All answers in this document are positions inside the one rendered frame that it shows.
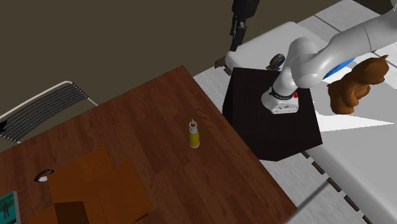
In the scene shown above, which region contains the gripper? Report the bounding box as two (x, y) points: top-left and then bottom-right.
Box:
(229, 0), (261, 53)

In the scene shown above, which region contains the brown and blue round thing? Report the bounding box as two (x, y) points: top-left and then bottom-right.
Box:
(265, 53), (286, 72)

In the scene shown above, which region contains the brown wooden table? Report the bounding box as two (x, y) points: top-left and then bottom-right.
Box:
(0, 64), (298, 224)

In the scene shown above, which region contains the blue disc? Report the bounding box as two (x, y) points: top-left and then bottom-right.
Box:
(322, 57), (356, 80)

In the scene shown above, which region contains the dark robot stand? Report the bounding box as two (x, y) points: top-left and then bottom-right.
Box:
(222, 67), (323, 162)

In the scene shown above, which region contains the yellow bottle with white cap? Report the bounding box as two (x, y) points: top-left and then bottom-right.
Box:
(188, 118), (201, 149)

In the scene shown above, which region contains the brown bear figure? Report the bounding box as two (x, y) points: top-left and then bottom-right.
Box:
(327, 55), (390, 115)

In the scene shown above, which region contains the white bed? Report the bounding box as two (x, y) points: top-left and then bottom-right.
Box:
(214, 0), (397, 224)

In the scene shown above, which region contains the white chair with grey mesh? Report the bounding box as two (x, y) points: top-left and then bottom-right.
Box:
(0, 80), (99, 144)

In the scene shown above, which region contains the flat brown cardboard box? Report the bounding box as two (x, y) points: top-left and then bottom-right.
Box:
(27, 144), (153, 224)

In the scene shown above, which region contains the teal book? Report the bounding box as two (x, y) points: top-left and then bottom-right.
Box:
(0, 191), (21, 224)

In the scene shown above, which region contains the black and white ring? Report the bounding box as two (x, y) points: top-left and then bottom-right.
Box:
(33, 168), (55, 183)

